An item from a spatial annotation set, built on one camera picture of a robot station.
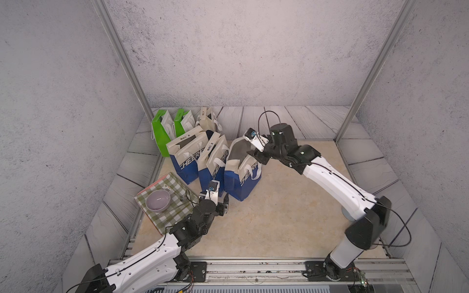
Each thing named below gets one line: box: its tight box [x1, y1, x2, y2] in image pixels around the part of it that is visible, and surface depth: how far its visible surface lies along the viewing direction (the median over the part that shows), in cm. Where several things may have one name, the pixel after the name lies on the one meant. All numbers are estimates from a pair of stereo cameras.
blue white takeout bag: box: [165, 125, 209, 185], surface depth 90 cm
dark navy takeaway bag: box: [195, 106, 223, 133], surface depth 100 cm
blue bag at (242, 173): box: [223, 136, 262, 202], surface depth 84 cm
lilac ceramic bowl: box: [145, 189, 171, 213], surface depth 91 cm
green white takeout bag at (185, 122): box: [173, 108, 196, 138], surface depth 98 cm
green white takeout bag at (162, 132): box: [150, 109, 176, 158], surface depth 101 cm
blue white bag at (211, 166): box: [197, 131, 230, 197], surface depth 84 cm
